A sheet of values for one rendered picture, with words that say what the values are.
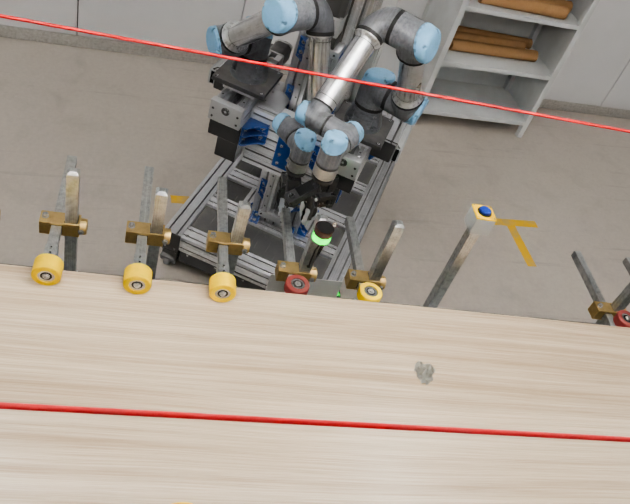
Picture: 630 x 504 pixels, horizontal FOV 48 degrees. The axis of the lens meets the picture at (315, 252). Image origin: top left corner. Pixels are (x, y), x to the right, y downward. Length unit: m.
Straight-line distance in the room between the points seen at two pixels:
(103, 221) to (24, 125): 0.83
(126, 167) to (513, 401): 2.48
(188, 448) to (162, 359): 0.28
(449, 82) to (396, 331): 3.37
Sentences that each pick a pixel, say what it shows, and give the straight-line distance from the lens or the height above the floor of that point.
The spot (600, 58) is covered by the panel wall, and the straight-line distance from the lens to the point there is 5.92.
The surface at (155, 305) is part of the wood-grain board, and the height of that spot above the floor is 0.90.
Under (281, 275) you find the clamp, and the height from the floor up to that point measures 0.85.
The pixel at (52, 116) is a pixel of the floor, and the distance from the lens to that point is 4.27.
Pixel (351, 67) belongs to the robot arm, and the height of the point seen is 1.45.
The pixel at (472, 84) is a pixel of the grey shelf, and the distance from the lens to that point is 5.51.
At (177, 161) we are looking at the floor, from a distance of 4.05.
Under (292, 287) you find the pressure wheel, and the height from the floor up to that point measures 0.91.
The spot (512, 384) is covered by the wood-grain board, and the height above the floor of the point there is 0.90.
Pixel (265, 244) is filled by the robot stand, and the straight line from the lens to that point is 3.37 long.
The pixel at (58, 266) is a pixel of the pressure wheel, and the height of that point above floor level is 0.97.
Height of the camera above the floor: 2.53
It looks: 43 degrees down
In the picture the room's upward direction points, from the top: 21 degrees clockwise
